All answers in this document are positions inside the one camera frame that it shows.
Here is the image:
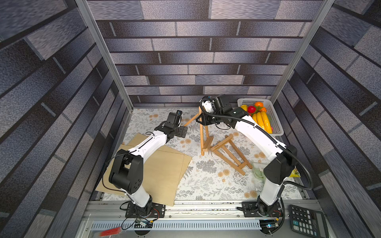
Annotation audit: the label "small wooden easel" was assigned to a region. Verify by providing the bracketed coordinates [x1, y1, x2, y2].
[184, 107, 214, 156]

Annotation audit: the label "thin plywood board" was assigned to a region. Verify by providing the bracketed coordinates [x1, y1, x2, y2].
[95, 159, 182, 206]
[119, 133, 192, 185]

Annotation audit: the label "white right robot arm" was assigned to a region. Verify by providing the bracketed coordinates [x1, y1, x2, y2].
[198, 95, 313, 217]

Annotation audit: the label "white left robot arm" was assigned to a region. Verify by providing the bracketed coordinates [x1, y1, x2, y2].
[108, 110, 188, 217]

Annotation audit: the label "red toy apple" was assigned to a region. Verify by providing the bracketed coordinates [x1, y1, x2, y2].
[247, 106, 257, 114]

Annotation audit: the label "orange toy fruit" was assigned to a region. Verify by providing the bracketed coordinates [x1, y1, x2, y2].
[255, 102, 264, 108]

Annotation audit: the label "yellow toy bananas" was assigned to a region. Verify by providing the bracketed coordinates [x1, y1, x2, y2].
[252, 111, 273, 134]

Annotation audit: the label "white plastic fruit basket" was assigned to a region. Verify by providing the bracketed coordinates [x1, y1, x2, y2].
[237, 98, 284, 136]

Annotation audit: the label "yellow snack bag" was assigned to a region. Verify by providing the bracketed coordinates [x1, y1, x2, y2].
[289, 168, 301, 178]

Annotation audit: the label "red object bottom left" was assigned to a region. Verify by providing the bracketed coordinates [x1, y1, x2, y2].
[99, 227, 122, 238]

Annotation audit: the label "black calculator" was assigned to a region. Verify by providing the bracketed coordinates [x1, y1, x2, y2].
[289, 205, 329, 238]

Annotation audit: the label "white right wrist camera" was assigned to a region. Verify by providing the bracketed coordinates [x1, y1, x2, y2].
[201, 100, 215, 114]

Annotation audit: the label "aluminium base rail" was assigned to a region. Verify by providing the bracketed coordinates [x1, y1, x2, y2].
[76, 199, 321, 238]

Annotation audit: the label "aluminium corner post left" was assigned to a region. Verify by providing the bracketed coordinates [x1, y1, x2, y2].
[75, 0, 134, 113]

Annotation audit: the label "aluminium corner post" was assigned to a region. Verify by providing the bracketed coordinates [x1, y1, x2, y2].
[75, 0, 134, 113]
[270, 0, 335, 104]

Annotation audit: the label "aluminium corner post right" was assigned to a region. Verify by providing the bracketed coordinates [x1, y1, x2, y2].
[270, 0, 335, 104]

